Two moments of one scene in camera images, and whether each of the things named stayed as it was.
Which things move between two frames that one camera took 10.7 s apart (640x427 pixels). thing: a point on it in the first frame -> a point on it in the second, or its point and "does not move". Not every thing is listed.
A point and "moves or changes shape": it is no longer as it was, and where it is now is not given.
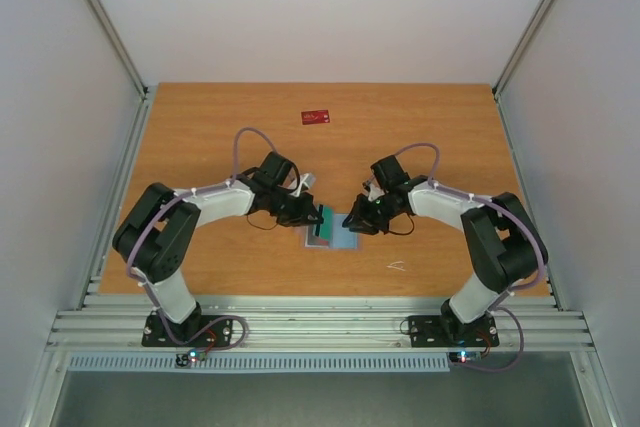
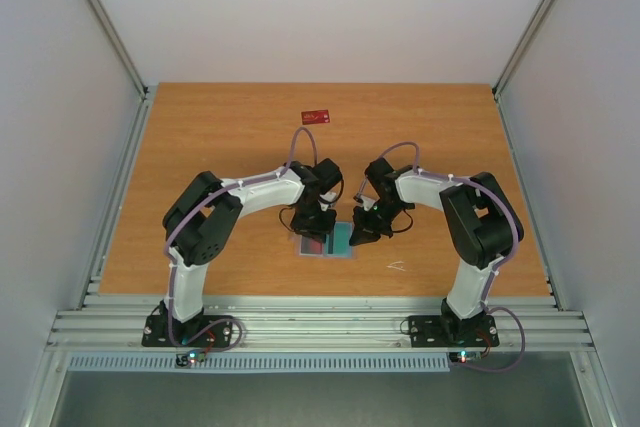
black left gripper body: x=286 y=210 -> x=310 y=221
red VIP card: x=315 y=117 does not move
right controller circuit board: x=465 y=357 does not move
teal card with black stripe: x=326 y=230 moves or changes shape
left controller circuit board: x=193 y=355 does not move
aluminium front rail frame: x=318 y=323 does not move
